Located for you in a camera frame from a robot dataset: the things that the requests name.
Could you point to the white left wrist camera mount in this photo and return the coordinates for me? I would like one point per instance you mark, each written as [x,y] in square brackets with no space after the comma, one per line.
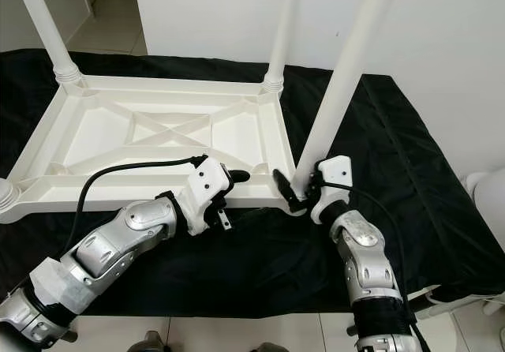
[213,182]

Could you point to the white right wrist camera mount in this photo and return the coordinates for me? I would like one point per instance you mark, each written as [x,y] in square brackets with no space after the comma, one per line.
[338,174]

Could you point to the black table cloth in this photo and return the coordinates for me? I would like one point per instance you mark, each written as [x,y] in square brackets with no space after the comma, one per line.
[426,234]

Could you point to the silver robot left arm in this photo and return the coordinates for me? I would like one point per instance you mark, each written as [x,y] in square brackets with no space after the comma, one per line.
[110,249]

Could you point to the white rounded object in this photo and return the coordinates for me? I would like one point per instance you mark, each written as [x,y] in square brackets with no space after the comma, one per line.
[488,190]

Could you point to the white plastic table leg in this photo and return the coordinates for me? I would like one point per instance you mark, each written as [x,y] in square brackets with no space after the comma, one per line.
[284,28]
[347,76]
[47,28]
[8,196]

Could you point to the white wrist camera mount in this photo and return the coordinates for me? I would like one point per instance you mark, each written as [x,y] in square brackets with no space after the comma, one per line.
[213,182]
[338,174]

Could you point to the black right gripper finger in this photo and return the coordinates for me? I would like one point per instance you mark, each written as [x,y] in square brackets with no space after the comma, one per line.
[287,191]

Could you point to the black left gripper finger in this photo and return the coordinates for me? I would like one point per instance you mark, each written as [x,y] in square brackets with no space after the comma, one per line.
[252,215]
[239,176]

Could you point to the grey robot right leg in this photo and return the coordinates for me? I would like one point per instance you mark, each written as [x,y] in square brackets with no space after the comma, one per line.
[270,348]

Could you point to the white metal frame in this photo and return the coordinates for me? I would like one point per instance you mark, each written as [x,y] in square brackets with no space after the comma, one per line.
[461,301]

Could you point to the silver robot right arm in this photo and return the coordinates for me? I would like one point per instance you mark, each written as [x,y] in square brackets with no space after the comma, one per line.
[371,265]

